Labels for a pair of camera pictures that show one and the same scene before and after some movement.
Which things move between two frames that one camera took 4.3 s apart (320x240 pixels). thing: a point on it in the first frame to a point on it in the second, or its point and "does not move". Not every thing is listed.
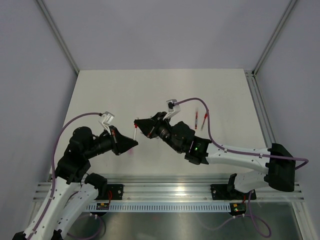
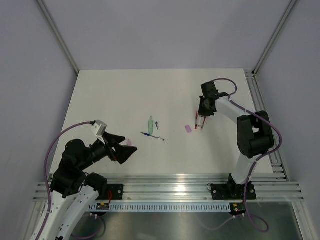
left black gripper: [120, 143] to [122, 152]
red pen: [205, 116] does not move
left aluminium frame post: [45, 12] does not move
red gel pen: [196, 120] does not move
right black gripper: [147, 126] to [201, 112]
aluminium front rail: [185, 188] does not move
